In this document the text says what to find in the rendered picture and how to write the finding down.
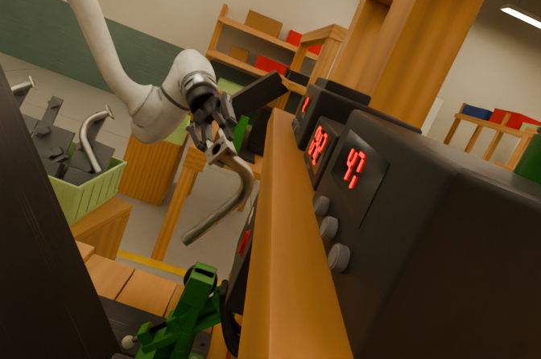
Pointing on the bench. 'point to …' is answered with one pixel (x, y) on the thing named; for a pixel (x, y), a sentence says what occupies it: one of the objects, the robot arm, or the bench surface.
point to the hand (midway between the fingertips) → (220, 147)
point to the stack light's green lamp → (530, 160)
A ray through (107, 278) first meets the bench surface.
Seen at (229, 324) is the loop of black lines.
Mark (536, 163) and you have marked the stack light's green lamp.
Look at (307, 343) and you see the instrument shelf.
